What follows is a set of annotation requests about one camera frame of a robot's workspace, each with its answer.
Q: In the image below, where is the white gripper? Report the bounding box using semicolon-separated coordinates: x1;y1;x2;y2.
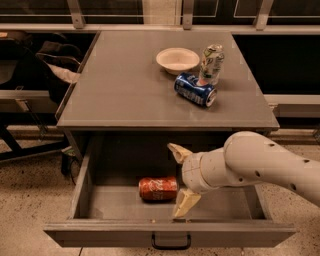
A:
167;143;215;218

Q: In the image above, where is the red coke can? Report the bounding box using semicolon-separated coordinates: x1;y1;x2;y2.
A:
138;176;178;201

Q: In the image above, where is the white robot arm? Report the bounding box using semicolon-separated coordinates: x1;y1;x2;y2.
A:
168;131;320;218

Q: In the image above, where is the open grey top drawer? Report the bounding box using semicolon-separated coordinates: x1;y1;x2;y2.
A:
44;135;295;247

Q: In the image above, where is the blue pepsi can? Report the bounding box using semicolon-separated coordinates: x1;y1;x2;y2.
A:
174;72;217;107

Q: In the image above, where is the grey cabinet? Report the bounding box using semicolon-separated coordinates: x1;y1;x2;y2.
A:
54;30;280;164

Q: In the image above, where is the white bowl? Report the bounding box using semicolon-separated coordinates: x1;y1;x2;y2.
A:
156;48;200;75

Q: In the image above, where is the black metal stand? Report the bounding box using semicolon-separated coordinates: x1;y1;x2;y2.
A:
0;99;73;175

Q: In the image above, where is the metal window railing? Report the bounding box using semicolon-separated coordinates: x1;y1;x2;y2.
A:
0;0;320;34

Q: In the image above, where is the black bag with white cloth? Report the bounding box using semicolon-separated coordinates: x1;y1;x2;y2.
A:
0;30;83;104

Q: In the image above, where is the black drawer handle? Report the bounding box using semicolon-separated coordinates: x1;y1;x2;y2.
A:
151;232;192;250

